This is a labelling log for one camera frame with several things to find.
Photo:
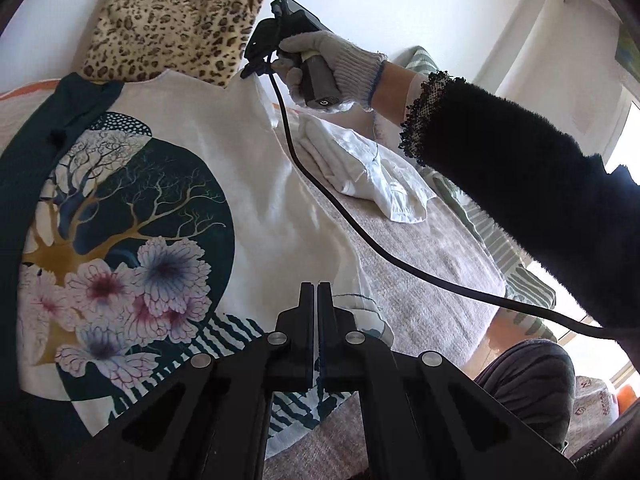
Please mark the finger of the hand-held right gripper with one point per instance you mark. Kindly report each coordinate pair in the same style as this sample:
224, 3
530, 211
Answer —
260, 45

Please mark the person's right forearm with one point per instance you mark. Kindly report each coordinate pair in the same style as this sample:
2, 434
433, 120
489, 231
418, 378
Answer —
500, 160

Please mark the white tree print t-shirt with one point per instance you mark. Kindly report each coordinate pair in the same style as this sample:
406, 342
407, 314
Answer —
280, 200

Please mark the green striped white pillow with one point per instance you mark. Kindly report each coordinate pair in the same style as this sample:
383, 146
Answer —
492, 245

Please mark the person's right hand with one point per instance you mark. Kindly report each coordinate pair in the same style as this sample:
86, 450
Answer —
350, 65

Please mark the patterned beige cloth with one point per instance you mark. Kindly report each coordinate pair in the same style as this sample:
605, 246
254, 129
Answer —
595, 410

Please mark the white folded garment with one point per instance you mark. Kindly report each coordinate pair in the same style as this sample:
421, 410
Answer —
370, 170

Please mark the orange floral bed sheet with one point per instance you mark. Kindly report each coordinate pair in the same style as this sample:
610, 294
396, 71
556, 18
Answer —
30, 91

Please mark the leopard print pillow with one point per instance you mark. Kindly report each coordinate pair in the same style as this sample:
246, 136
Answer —
175, 25

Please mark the beige plaid blanket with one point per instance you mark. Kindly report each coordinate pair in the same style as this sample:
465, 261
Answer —
425, 270

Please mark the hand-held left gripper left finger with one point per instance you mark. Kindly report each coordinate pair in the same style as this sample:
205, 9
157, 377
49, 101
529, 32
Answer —
306, 320

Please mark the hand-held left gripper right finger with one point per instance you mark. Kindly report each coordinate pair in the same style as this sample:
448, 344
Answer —
325, 320

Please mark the person's leg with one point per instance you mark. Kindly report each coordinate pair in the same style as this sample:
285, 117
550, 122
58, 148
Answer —
530, 390

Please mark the wall picture frame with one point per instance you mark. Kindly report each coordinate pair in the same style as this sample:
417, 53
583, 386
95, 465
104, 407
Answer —
629, 52

